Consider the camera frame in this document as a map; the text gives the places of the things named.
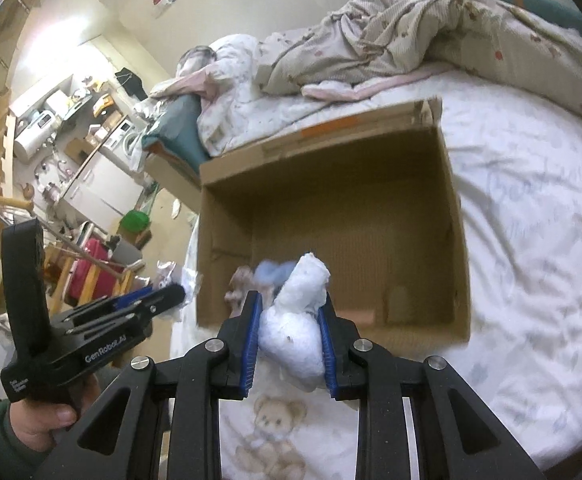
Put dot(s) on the blue and white plush toy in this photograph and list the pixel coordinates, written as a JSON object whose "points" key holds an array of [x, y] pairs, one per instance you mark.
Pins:
{"points": [[291, 350]]}

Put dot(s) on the brown cardboard box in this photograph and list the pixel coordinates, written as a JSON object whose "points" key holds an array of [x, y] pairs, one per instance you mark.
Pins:
{"points": [[351, 220]]}

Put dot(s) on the white plastic bag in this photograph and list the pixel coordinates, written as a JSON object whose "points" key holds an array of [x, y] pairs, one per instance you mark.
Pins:
{"points": [[148, 112]]}

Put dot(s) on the clear plastic wrapper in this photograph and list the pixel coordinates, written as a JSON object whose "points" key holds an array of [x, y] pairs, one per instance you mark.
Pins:
{"points": [[171, 275]]}

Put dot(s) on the hanging dark garment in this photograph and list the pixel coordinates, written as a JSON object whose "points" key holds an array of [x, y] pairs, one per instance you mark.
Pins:
{"points": [[133, 82]]}

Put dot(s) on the white kitchen cabinet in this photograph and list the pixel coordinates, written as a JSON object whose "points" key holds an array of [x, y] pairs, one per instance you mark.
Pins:
{"points": [[101, 190]]}

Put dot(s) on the person's left hand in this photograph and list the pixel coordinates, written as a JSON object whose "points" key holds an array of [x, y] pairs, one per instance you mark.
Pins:
{"points": [[36, 422]]}

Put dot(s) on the pink bedsheet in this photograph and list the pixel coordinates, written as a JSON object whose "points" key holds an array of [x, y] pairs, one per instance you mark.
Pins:
{"points": [[371, 85]]}

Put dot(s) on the teal cushion with orange edge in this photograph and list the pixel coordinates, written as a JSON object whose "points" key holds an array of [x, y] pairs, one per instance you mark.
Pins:
{"points": [[176, 125]]}

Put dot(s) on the white kitchen appliance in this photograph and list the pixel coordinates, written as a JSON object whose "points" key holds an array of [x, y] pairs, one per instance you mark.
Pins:
{"points": [[33, 135]]}

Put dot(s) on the white washing machine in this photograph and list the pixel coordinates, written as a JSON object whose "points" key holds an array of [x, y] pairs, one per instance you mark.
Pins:
{"points": [[130, 142]]}

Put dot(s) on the grey bin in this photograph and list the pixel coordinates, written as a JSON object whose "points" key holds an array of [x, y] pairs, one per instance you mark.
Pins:
{"points": [[126, 252]]}

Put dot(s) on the beige floral blanket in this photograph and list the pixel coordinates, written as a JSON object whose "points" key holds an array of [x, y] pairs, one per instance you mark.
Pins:
{"points": [[396, 35]]}

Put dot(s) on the bed with white sheet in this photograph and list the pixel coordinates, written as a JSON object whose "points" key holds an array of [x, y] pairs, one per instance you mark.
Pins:
{"points": [[521, 260]]}

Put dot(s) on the small cardboard carton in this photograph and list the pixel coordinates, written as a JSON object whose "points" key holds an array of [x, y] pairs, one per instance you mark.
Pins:
{"points": [[80, 147]]}

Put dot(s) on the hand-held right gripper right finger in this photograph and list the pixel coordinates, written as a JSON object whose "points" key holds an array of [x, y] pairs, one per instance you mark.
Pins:
{"points": [[328, 355]]}

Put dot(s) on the yellow red chair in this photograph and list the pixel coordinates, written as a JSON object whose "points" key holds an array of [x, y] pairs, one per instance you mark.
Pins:
{"points": [[87, 287]]}

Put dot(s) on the pink suitcase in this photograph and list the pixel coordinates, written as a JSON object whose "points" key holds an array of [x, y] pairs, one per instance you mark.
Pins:
{"points": [[88, 270]]}

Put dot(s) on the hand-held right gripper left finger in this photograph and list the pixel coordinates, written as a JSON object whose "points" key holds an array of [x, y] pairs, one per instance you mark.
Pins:
{"points": [[248, 350]]}

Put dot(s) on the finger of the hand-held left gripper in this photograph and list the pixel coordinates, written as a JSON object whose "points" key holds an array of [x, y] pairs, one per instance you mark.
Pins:
{"points": [[116, 324], [168, 295]]}

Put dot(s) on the teal headboard cushion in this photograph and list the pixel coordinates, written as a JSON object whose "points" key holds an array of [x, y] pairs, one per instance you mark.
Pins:
{"points": [[531, 5]]}

